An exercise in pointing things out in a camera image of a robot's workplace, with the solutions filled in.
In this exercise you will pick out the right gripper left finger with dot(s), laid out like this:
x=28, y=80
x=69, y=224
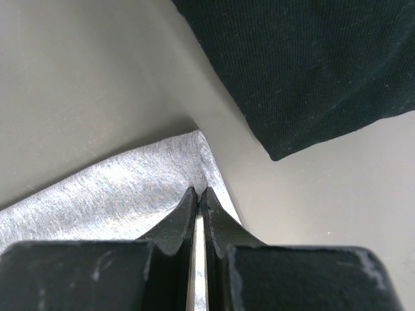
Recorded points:
x=149, y=273

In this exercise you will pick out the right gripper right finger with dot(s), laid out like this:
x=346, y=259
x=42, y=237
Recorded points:
x=244, y=273

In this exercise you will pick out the grey t shirt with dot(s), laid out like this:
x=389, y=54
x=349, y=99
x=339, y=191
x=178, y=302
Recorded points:
x=124, y=197

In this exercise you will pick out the black folded flower t shirt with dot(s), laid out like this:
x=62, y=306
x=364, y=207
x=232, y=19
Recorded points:
x=305, y=72

